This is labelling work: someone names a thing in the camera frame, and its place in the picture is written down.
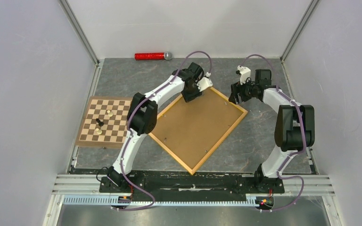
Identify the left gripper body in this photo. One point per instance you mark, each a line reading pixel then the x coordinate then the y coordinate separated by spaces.
pixel 189 94

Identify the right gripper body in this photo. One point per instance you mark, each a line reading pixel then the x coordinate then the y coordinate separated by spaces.
pixel 247 91

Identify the yellow wooden picture frame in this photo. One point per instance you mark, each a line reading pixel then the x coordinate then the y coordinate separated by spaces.
pixel 196 170

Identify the brown backing board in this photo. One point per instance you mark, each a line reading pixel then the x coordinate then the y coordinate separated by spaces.
pixel 196 128

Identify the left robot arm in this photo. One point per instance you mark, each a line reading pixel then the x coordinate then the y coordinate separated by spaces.
pixel 142 116

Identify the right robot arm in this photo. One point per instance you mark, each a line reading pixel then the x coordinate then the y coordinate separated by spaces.
pixel 295 124

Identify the red glitter microphone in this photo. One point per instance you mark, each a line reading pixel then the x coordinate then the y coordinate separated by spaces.
pixel 153 56

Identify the white chess piece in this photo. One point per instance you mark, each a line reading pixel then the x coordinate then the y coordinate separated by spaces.
pixel 109 113
pixel 98 131

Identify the wooden chessboard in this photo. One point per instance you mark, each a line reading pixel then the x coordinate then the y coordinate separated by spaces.
pixel 113 132

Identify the black chess piece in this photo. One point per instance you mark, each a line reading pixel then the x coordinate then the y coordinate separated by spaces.
pixel 99 122

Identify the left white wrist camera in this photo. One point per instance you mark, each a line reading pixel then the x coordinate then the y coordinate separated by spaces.
pixel 205 82

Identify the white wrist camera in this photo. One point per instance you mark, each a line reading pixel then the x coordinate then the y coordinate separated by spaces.
pixel 244 74
pixel 205 82

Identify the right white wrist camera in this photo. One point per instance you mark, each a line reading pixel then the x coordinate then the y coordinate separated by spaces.
pixel 244 74

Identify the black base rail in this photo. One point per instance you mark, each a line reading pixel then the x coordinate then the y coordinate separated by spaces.
pixel 156 182

